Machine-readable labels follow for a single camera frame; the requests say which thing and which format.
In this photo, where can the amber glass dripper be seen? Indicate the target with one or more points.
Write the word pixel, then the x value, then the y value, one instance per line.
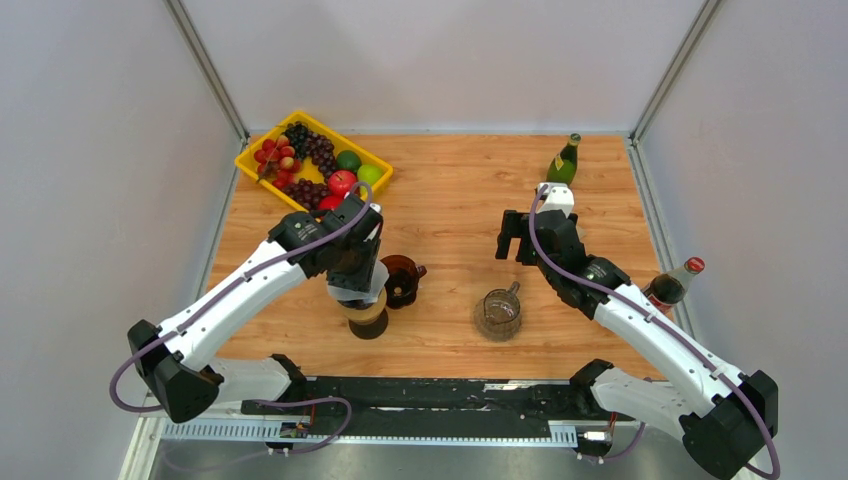
pixel 403 282

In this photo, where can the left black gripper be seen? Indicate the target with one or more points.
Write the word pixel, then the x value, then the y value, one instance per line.
pixel 363 279

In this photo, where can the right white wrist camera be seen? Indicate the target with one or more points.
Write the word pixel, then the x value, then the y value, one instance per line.
pixel 553 196

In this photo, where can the wooden ring dripper holder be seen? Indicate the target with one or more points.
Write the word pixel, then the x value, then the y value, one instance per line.
pixel 362 312

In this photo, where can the small dark grape bunch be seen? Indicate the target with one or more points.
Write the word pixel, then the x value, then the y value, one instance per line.
pixel 307 194

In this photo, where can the yellow plastic fruit tray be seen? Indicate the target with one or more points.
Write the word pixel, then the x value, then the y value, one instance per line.
pixel 246 163

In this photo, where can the dark purple grape bunch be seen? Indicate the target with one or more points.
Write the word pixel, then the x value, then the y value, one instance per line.
pixel 312 146

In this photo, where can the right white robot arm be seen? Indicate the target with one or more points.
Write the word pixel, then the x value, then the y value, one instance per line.
pixel 725 418

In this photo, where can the red tomato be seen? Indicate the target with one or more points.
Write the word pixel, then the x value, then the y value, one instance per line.
pixel 330 202

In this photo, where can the clear ribbed glass pitcher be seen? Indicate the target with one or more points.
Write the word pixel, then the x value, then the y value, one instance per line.
pixel 497 316

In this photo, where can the white paper coffee filter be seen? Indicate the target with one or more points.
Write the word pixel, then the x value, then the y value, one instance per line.
pixel 375 286

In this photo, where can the red apple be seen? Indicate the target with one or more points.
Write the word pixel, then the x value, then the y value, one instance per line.
pixel 341 182

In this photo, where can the green lime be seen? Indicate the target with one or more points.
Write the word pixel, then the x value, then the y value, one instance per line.
pixel 348 160

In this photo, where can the green glass bottle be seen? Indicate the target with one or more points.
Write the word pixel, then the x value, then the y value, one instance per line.
pixel 563 167

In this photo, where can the cola bottle red cap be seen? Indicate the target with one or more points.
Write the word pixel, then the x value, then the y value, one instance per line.
pixel 669 288

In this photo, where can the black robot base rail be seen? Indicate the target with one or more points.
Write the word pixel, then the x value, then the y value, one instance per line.
pixel 443 409

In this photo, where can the green pear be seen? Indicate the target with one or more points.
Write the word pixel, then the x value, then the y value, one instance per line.
pixel 369 174

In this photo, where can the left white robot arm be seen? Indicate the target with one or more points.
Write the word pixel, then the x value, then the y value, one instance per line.
pixel 177 359

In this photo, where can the brown coffee server pot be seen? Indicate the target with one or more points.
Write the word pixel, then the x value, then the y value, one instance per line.
pixel 372 330

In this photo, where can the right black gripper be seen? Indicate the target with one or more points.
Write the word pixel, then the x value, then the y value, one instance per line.
pixel 514 226

